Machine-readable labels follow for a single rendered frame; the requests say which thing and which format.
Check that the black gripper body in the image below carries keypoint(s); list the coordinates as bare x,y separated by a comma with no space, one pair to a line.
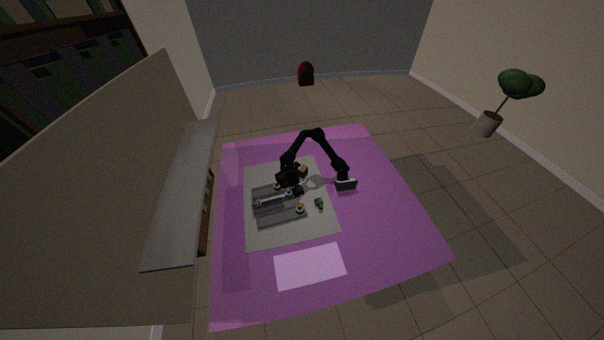
298,190

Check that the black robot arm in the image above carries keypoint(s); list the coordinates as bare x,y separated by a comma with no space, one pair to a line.
291,169

